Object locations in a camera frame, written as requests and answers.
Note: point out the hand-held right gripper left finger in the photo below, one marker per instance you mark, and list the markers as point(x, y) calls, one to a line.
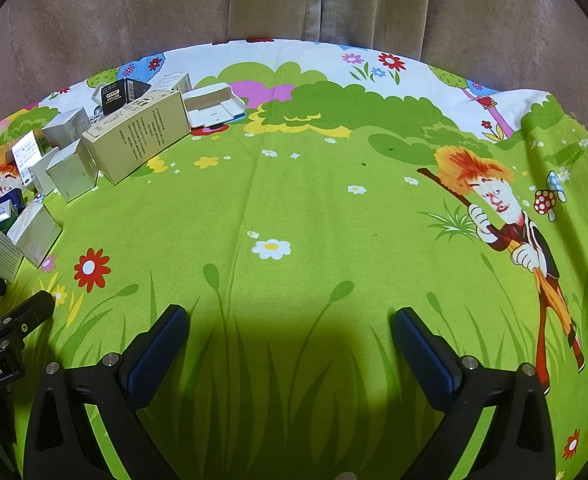
point(159, 350)

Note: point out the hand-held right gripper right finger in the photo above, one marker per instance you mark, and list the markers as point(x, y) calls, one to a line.
point(423, 355)

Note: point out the white plastic holder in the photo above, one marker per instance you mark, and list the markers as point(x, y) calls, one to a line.
point(214, 105)

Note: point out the small silver box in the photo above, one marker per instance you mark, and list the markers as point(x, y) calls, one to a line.
point(41, 175)

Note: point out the shiny labelled box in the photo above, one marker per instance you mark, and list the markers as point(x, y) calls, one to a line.
point(26, 150)

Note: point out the green cartoon printed sheet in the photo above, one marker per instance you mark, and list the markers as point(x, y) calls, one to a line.
point(299, 200)

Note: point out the large beige box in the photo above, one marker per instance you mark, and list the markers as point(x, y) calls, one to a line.
point(134, 135)

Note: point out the plain white box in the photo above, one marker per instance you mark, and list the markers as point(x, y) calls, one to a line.
point(99, 95)

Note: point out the black box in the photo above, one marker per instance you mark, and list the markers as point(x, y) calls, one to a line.
point(124, 95)

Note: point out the small white printed box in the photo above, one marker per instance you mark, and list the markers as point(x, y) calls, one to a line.
point(174, 82)

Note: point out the pinkish brown curtain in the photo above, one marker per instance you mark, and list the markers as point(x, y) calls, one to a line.
point(513, 20)
point(99, 20)

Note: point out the beige curtain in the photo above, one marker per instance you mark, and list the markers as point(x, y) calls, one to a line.
point(274, 0)

